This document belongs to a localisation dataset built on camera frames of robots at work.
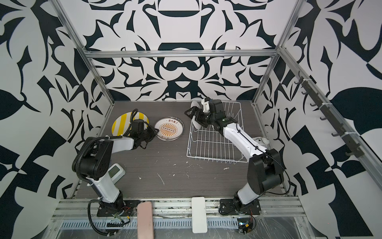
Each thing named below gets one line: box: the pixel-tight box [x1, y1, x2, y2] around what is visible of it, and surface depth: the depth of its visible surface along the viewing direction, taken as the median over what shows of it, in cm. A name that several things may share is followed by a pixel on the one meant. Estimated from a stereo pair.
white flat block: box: [191, 196, 208, 234], surface depth 70 cm
